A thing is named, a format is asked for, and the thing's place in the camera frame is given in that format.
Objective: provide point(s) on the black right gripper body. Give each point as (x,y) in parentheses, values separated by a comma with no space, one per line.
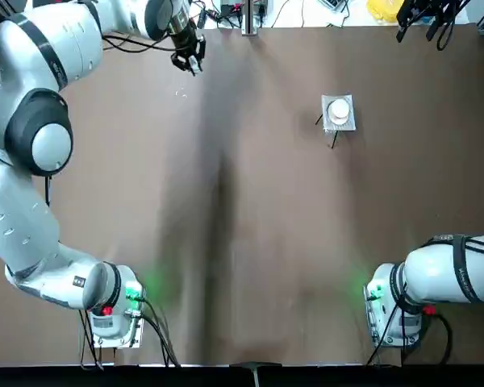
(427,6)

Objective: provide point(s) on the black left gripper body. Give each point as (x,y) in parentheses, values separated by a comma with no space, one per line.
(185,40)

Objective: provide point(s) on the white modeling clay sample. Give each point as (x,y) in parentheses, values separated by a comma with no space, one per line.
(193,61)

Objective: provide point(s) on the white crucible lid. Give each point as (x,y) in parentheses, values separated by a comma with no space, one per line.
(339,108)

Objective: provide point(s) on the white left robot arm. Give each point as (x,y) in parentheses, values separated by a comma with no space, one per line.
(44,48)

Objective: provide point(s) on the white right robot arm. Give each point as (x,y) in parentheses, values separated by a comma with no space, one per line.
(427,274)

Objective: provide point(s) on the white ceramic crucible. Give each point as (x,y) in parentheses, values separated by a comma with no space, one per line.
(339,120)

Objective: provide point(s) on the yellow plastic case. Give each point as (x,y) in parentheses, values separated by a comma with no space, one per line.
(381,10)

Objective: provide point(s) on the black device with red connector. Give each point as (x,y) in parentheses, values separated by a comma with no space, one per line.
(234,8)

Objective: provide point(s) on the grey black desk device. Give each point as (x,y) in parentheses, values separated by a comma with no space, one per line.
(332,3)

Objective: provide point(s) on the aluminium frame post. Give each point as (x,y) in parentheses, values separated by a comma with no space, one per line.
(250,20)

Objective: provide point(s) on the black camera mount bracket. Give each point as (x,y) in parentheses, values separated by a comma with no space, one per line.
(256,369)

